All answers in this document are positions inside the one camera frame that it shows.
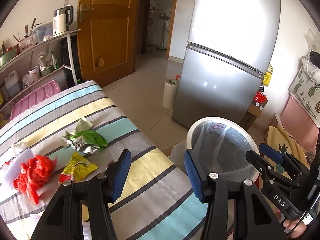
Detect red plastic bag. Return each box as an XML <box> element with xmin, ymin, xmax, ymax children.
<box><xmin>13</xmin><ymin>155</ymin><xmax>57</xmax><ymax>205</ymax></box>

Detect pale green sachet wrapper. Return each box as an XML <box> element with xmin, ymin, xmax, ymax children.
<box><xmin>66</xmin><ymin>117</ymin><xmax>93</xmax><ymax>136</ymax></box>

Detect white trash bin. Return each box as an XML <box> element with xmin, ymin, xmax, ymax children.
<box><xmin>186</xmin><ymin>116</ymin><xmax>259</xmax><ymax>182</ymax></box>

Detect person's right hand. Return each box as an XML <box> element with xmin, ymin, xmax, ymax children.
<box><xmin>275</xmin><ymin>209</ymin><xmax>307</xmax><ymax>239</ymax></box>

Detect yellow pineapple cloth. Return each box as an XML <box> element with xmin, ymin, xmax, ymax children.
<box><xmin>266</xmin><ymin>125</ymin><xmax>310</xmax><ymax>169</ymax></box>

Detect yellow snack wrapper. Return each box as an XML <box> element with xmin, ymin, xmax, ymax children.
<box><xmin>59</xmin><ymin>152</ymin><xmax>98</xmax><ymax>183</ymax></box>

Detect cardboard box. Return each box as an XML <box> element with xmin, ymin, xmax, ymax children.
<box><xmin>239</xmin><ymin>99</ymin><xmax>268</xmax><ymax>131</ymax></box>

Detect red bag on box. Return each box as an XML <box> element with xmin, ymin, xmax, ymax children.
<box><xmin>253</xmin><ymin>91</ymin><xmax>267</xmax><ymax>104</ymax></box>

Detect pineapple print cover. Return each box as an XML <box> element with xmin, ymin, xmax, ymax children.
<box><xmin>289</xmin><ymin>67</ymin><xmax>320</xmax><ymax>127</ymax></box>

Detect green foil wrapper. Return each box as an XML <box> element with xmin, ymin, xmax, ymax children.
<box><xmin>60</xmin><ymin>129</ymin><xmax>108</xmax><ymax>154</ymax></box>

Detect striped tablecloth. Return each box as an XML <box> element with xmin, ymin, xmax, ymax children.
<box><xmin>1</xmin><ymin>81</ymin><xmax>207</xmax><ymax>239</ymax></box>

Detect white paper roll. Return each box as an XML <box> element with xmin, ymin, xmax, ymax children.
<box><xmin>162</xmin><ymin>79</ymin><xmax>178</xmax><ymax>109</ymax></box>

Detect silver refrigerator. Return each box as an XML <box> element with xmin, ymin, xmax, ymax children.
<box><xmin>172</xmin><ymin>0</ymin><xmax>280</xmax><ymax>127</ymax></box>

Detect pink plastic tray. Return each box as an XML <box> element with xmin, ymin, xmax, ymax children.
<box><xmin>10</xmin><ymin>80</ymin><xmax>61</xmax><ymax>120</ymax></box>

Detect white oil jug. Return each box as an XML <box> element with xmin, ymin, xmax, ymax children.
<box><xmin>5</xmin><ymin>70</ymin><xmax>21</xmax><ymax>98</ymax></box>

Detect white metal shelf rack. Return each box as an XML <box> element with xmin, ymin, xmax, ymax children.
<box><xmin>1</xmin><ymin>29</ymin><xmax>82</xmax><ymax>112</ymax></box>

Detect pink utensil basket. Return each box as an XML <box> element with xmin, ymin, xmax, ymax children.
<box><xmin>19</xmin><ymin>35</ymin><xmax>34</xmax><ymax>53</ymax></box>

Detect clear storage box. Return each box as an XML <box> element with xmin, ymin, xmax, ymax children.
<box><xmin>34</xmin><ymin>21</ymin><xmax>53</xmax><ymax>43</ymax></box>

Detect white electric kettle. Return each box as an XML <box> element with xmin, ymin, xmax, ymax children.
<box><xmin>53</xmin><ymin>5</ymin><xmax>74</xmax><ymax>36</ymax></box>

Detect wooden door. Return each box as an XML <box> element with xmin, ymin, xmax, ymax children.
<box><xmin>77</xmin><ymin>0</ymin><xmax>139</xmax><ymax>87</ymax></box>

